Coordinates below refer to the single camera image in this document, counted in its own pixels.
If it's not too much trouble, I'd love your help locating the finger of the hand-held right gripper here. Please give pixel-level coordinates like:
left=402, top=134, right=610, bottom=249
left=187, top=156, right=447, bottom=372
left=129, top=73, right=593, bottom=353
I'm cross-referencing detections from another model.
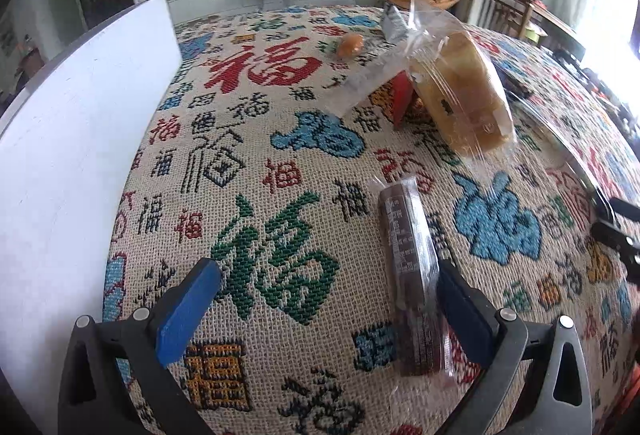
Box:
left=592, top=220, right=640, bottom=278
left=612, top=198, right=640, bottom=222

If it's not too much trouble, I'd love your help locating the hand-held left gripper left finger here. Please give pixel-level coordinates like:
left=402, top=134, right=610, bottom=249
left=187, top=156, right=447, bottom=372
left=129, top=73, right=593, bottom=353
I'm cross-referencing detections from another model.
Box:
left=59, top=257, right=223, bottom=435

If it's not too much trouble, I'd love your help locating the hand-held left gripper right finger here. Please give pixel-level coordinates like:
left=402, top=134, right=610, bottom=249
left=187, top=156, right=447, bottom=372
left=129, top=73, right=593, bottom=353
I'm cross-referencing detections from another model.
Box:
left=435, top=260, right=593, bottom=435

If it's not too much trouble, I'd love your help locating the brown cake packet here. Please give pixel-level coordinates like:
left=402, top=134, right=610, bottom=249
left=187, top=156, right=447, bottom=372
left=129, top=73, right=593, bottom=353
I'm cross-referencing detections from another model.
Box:
left=367, top=175, right=456, bottom=378

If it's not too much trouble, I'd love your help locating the white cardboard box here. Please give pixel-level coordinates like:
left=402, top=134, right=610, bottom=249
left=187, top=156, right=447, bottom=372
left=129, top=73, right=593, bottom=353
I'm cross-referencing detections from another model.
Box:
left=0, top=0, right=183, bottom=396

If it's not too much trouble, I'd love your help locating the clear bag of bread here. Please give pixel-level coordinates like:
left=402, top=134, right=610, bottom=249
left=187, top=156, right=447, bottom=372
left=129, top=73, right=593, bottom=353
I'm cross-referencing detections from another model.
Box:
left=395, top=0, right=601, bottom=211

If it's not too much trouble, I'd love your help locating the red snack packet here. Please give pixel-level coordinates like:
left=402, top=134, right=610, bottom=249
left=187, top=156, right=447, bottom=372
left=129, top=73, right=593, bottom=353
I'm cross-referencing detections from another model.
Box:
left=390, top=71, right=416, bottom=131

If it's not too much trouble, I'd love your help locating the clear long snack packet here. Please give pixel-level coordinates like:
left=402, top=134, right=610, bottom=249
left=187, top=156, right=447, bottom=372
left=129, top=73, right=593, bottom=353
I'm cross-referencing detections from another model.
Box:
left=340, top=50, right=416, bottom=116

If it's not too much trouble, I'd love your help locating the printed woven tablecloth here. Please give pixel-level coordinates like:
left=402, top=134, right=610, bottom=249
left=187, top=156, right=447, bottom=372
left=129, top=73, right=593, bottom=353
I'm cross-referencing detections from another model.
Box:
left=102, top=4, right=640, bottom=435

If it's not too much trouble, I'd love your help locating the cluttered side table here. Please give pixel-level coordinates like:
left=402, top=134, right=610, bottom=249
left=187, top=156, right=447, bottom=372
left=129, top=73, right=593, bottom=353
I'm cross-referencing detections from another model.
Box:
left=492, top=0, right=588, bottom=61

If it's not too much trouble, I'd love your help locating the wooden slatted chair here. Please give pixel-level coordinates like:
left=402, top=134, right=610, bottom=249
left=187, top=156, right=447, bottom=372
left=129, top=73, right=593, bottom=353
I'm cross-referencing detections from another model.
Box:
left=470, top=0, right=533, bottom=41

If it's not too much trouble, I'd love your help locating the orange round snack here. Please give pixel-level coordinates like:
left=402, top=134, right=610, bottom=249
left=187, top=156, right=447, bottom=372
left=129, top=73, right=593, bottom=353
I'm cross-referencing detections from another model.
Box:
left=336, top=34, right=365, bottom=58

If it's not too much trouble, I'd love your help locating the silver snack packet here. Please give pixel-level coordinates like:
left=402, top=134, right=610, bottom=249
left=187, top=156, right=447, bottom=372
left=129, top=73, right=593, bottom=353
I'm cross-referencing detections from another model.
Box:
left=380, top=5, right=418, bottom=43

